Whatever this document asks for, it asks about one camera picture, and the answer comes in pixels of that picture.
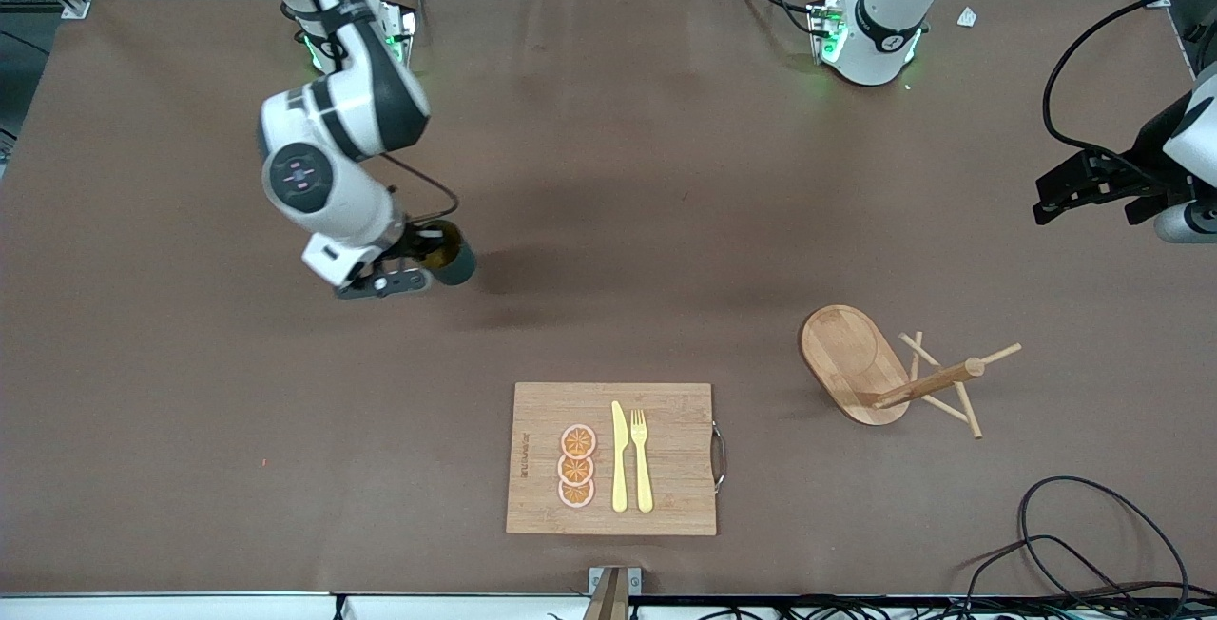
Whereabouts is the wooden cutting board with handle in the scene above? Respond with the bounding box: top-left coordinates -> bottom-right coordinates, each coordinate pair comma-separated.
505,382 -> 728,537

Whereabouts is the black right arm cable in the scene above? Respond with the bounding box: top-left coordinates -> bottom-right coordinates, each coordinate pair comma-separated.
380,152 -> 460,222

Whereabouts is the yellow plastic knife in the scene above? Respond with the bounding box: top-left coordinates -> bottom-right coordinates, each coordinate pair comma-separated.
610,400 -> 630,513

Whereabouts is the black looped cable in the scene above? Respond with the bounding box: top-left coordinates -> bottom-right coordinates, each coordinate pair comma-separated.
951,475 -> 1191,620

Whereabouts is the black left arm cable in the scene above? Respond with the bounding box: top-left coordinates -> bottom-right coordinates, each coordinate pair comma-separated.
1042,0 -> 1217,191

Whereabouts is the wooden mug rack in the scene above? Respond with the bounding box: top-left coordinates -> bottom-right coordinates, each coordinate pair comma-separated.
799,304 -> 1023,440

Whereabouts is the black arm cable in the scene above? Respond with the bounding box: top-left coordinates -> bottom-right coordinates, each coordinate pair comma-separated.
380,152 -> 460,222
1042,0 -> 1217,191

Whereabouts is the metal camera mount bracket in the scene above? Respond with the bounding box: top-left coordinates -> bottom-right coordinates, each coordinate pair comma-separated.
582,565 -> 643,620

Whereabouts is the yellow plastic fork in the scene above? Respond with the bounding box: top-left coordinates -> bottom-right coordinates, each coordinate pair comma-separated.
630,409 -> 655,513

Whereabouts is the brown table cover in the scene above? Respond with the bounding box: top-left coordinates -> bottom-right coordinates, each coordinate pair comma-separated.
0,0 -> 1217,597

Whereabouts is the dark teal cup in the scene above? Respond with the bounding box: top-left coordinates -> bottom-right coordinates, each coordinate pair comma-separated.
418,220 -> 477,286

